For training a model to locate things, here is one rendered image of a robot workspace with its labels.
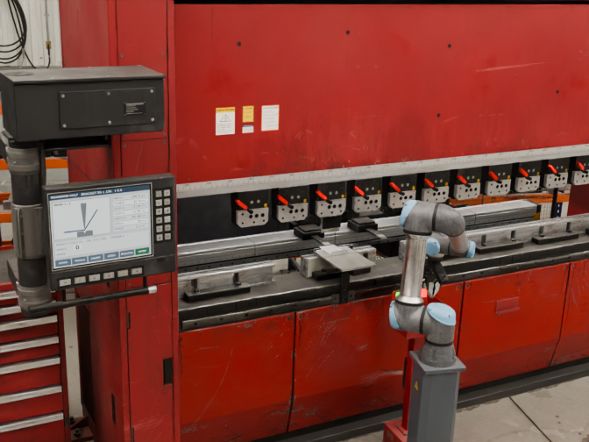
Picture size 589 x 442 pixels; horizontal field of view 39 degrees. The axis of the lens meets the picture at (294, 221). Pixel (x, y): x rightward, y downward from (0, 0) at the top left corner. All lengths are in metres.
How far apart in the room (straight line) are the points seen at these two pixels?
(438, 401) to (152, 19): 1.87
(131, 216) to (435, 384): 1.41
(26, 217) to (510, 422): 2.84
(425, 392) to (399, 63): 1.49
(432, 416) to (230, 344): 0.95
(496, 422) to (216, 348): 1.68
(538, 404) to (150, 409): 2.26
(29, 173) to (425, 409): 1.81
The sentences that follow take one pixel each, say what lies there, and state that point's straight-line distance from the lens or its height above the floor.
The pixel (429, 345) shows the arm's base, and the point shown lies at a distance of 3.44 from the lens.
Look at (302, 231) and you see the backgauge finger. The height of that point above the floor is 1.02.
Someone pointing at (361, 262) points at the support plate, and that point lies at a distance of 3.83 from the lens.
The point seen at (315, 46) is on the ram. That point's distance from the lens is 3.68.
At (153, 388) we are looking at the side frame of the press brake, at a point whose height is 0.59.
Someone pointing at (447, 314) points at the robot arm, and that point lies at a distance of 3.38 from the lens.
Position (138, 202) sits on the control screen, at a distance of 2.89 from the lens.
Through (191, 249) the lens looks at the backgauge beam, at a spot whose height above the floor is 0.98.
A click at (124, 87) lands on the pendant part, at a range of 2.82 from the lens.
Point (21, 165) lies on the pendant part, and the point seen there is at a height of 1.66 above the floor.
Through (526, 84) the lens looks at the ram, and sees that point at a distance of 4.42.
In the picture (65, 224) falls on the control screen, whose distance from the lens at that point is 2.84.
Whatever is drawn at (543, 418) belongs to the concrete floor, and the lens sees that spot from 4.78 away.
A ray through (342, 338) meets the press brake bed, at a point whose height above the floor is 0.58.
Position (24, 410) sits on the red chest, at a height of 0.39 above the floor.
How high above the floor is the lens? 2.35
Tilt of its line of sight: 18 degrees down
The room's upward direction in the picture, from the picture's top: 2 degrees clockwise
